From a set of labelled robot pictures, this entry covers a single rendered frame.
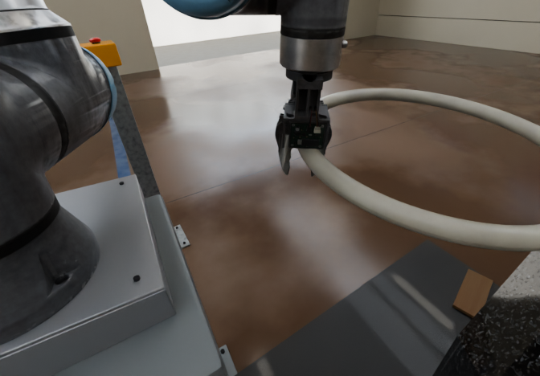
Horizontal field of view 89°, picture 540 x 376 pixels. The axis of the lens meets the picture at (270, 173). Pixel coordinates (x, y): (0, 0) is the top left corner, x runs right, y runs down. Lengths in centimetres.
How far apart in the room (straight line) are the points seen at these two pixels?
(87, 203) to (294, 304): 105
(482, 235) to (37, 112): 52
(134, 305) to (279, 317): 104
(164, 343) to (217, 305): 103
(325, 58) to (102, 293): 41
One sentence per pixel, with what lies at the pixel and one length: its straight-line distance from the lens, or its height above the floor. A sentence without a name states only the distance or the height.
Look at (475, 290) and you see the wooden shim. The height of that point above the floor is 3.
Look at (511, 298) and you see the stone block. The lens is 76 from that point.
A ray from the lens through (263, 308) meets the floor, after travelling 141.
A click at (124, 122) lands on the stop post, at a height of 77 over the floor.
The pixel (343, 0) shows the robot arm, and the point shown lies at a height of 120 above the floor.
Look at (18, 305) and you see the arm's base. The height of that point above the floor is 95.
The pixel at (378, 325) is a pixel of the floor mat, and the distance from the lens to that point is 140.
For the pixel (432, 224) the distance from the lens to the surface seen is 38.
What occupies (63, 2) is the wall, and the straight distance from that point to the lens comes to 627.
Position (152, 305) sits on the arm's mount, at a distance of 41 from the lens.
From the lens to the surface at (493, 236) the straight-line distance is 41.
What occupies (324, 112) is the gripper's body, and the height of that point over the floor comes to 105.
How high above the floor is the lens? 121
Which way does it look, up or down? 33 degrees down
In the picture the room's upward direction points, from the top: 4 degrees counter-clockwise
